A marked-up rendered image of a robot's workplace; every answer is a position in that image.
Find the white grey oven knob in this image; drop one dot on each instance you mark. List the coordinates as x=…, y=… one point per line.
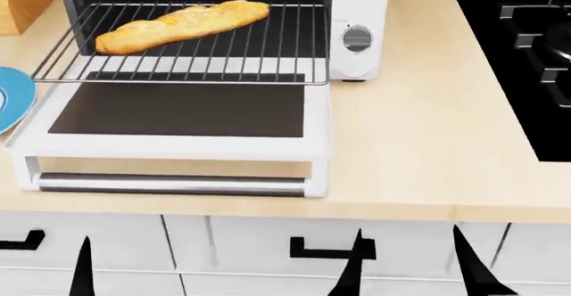
x=357, y=38

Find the golden baguette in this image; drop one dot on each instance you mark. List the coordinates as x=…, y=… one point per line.
x=178, y=25

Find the black cooktop grate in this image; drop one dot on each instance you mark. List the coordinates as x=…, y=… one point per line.
x=510, y=12

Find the blue plate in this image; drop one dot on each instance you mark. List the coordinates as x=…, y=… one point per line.
x=19, y=102

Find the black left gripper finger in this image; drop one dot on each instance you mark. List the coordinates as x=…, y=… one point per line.
x=84, y=272

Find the black oven foot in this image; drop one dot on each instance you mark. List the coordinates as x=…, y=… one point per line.
x=353, y=80

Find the black glass cooktop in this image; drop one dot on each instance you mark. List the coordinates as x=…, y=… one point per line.
x=490, y=58

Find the wooden knife block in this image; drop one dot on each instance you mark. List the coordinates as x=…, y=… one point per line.
x=22, y=5

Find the white toaster oven body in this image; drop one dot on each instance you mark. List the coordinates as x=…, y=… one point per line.
x=370, y=8

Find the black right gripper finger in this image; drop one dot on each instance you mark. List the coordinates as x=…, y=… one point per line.
x=475, y=276
x=352, y=272

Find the black round burner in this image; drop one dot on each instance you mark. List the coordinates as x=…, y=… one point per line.
x=562, y=42

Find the white glass oven door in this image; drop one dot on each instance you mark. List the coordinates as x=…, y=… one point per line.
x=178, y=115

